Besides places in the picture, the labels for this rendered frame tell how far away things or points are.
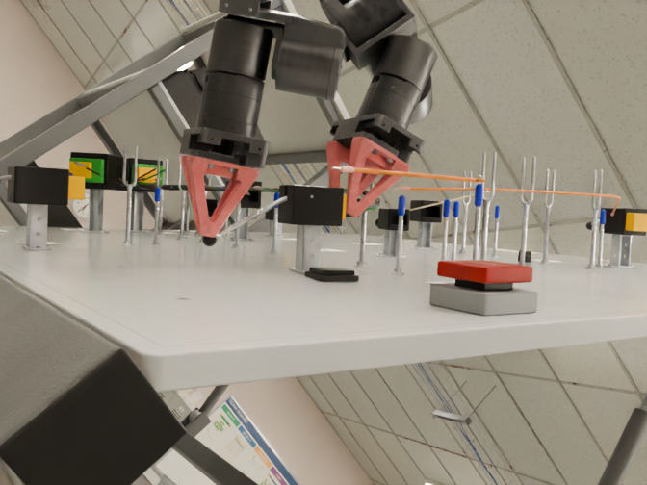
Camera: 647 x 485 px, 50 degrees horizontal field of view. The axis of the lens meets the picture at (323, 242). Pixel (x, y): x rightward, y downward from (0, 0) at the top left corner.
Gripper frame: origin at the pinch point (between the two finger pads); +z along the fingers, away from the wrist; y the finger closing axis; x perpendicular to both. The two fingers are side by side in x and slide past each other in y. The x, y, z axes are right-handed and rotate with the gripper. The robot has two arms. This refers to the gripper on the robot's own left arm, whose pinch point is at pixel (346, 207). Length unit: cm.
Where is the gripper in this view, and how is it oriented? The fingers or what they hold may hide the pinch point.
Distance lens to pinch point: 74.8
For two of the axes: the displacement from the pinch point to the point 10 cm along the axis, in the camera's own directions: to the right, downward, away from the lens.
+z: -3.9, 9.1, -1.4
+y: -4.6, -0.6, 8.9
